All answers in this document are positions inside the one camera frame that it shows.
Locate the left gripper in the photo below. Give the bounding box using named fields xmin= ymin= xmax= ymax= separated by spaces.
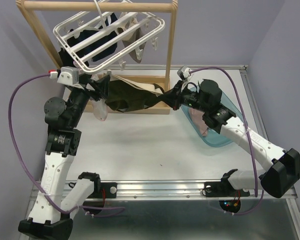
xmin=68 ymin=71 xmax=112 ymax=128

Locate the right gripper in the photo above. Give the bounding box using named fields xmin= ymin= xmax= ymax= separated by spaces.
xmin=157 ymin=80 xmax=209 ymax=113

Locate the pink mauve underwear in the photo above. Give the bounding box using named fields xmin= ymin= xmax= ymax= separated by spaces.
xmin=189 ymin=108 xmax=208 ymax=137

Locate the dark green underwear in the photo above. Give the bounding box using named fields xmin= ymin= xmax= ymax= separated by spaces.
xmin=105 ymin=80 xmax=165 ymax=113

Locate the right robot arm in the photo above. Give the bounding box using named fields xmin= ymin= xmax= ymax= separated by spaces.
xmin=160 ymin=79 xmax=300 ymax=198

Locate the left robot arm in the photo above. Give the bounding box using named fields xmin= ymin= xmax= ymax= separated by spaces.
xmin=18 ymin=74 xmax=110 ymax=240

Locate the light pink underwear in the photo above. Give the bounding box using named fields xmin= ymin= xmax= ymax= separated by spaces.
xmin=92 ymin=99 xmax=108 ymax=122

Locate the white plastic clip hanger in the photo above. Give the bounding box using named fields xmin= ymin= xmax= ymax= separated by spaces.
xmin=53 ymin=0 xmax=166 ymax=74

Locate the black underwear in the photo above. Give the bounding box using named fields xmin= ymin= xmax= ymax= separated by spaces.
xmin=58 ymin=30 xmax=118 ymax=67

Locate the navy underwear white trim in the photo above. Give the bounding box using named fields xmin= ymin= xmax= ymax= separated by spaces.
xmin=95 ymin=12 xmax=118 ymax=31

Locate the wooden clothes rack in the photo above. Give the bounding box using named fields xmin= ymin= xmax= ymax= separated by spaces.
xmin=15 ymin=0 xmax=179 ymax=115

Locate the teal plastic basin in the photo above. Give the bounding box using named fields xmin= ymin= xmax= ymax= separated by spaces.
xmin=180 ymin=92 xmax=244 ymax=148

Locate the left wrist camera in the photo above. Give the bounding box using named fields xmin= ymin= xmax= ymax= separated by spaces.
xmin=57 ymin=66 xmax=79 ymax=86

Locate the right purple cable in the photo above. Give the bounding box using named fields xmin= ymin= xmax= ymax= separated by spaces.
xmin=187 ymin=66 xmax=265 ymax=216

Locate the purple cable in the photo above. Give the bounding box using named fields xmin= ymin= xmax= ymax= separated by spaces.
xmin=8 ymin=69 xmax=127 ymax=219
xmin=187 ymin=66 xmax=265 ymax=216

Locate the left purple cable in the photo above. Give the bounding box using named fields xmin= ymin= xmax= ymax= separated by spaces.
xmin=8 ymin=69 xmax=127 ymax=219

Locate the aluminium mounting rail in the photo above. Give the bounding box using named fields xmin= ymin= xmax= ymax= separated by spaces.
xmin=31 ymin=177 xmax=297 ymax=201

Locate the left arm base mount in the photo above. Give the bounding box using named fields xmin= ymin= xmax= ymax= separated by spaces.
xmin=88 ymin=182 xmax=118 ymax=199

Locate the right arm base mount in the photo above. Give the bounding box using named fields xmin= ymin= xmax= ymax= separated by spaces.
xmin=201 ymin=169 xmax=250 ymax=198

